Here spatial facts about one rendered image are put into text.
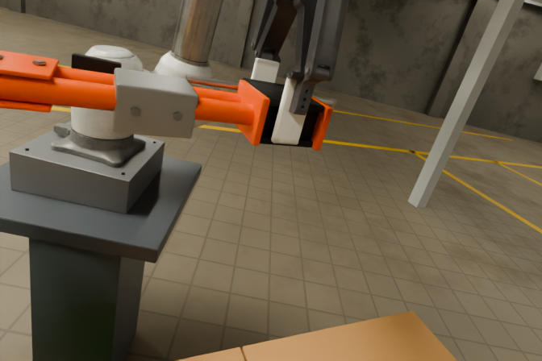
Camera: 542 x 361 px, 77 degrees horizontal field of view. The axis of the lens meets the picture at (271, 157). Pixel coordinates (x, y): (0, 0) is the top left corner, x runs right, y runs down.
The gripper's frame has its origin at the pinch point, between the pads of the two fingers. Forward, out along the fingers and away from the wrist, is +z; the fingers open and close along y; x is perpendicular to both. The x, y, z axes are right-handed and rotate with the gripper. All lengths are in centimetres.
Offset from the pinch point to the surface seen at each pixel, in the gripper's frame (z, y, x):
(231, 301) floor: 120, -77, 44
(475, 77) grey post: -6, -156, 254
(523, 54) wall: -81, -518, 905
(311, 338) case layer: 65, -15, 36
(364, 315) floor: 120, -56, 111
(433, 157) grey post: 69, -160, 254
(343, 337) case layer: 65, -13, 45
